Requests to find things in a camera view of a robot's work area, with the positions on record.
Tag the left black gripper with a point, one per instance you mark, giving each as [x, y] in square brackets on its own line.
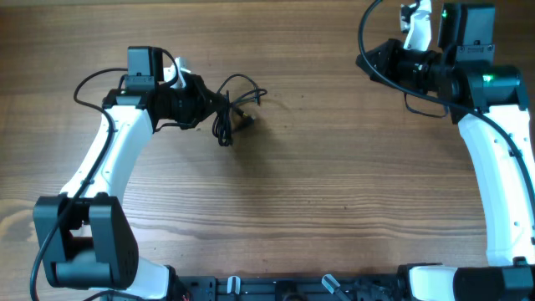
[203, 96]

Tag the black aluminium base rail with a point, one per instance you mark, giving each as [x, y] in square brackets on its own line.
[301, 288]

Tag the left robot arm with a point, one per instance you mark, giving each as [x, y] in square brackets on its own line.
[85, 240]

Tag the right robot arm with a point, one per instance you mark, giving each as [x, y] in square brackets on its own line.
[489, 105]

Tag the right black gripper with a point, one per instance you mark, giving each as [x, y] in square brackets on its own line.
[390, 53]

